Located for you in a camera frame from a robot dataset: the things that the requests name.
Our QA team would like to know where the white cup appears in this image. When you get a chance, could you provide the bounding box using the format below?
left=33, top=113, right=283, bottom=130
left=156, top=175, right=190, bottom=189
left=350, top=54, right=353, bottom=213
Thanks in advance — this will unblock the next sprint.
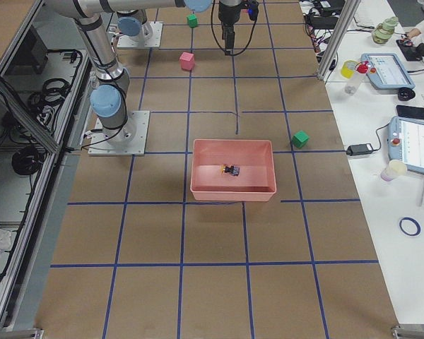
left=380, top=160, right=408, bottom=182

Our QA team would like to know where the green cube by table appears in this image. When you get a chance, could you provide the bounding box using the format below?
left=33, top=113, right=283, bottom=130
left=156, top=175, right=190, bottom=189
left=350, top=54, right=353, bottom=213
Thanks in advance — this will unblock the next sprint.
left=291, top=130, right=310, bottom=148

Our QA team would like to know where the green tape rolls stack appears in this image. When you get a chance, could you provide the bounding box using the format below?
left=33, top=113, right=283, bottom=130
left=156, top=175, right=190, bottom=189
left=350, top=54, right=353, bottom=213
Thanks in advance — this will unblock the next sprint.
left=371, top=16, right=399, bottom=44

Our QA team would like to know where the pink cube near arm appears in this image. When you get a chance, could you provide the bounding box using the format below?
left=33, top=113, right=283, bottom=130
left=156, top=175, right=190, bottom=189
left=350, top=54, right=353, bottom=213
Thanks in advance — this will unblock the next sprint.
left=179, top=52, right=195, bottom=71

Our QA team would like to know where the teach pendant upper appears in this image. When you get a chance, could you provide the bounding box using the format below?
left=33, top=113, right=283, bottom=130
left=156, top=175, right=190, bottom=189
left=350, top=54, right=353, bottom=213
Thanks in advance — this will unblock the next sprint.
left=360, top=53, right=416, bottom=90

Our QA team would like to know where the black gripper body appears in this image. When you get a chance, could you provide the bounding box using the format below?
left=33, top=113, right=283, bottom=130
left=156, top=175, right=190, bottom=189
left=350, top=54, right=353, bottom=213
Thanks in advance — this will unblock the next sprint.
left=218, top=0, right=243, bottom=25

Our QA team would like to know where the blue tape ring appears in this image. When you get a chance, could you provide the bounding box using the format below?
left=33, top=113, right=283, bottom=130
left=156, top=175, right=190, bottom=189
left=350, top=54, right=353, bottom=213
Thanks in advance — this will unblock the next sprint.
left=398, top=217, right=421, bottom=237

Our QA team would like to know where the yellow push button switch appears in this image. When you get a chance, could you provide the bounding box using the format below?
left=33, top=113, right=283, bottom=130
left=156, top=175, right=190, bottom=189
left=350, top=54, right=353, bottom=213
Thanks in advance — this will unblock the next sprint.
left=221, top=165, right=240, bottom=177

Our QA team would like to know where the squeeze bottle red cap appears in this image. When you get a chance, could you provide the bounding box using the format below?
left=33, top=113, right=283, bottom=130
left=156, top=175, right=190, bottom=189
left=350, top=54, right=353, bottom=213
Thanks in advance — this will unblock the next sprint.
left=344, top=61, right=371, bottom=95

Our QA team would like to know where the aluminium frame post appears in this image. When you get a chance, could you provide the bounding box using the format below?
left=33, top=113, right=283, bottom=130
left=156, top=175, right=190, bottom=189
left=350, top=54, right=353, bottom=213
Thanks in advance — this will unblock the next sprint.
left=317, top=0, right=360, bottom=80

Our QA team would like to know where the black power adapter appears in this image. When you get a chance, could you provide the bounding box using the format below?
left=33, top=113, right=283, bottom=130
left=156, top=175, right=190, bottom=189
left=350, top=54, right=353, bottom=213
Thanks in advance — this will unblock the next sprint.
left=346, top=143, right=375, bottom=156

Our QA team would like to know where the green cube far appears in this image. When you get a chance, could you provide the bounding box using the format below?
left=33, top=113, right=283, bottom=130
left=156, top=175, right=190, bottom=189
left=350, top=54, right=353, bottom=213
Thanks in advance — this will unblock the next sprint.
left=187, top=13, right=199, bottom=28

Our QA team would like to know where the black smartphone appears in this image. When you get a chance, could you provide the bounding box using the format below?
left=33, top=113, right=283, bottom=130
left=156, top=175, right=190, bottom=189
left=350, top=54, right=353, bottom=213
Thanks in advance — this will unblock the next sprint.
left=396, top=105, right=424, bottom=120

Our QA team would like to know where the pink plastic bin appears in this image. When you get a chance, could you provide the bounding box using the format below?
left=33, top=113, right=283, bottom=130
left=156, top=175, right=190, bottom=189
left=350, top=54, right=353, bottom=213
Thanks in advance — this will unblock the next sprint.
left=190, top=139, right=277, bottom=202

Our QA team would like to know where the yellow tape roll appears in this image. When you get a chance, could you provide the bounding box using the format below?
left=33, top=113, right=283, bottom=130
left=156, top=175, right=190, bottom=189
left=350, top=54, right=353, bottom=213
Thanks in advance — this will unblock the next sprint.
left=340, top=60, right=359, bottom=79

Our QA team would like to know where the teach pendant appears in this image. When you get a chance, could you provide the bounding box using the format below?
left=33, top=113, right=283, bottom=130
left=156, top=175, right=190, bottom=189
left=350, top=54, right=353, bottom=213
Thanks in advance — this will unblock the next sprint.
left=360, top=53, right=416, bottom=90
left=387, top=117, right=424, bottom=174

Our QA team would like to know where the teach pendant lower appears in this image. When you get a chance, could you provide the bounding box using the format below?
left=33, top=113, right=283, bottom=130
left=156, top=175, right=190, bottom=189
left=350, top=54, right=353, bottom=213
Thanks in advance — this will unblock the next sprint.
left=387, top=117, right=424, bottom=174

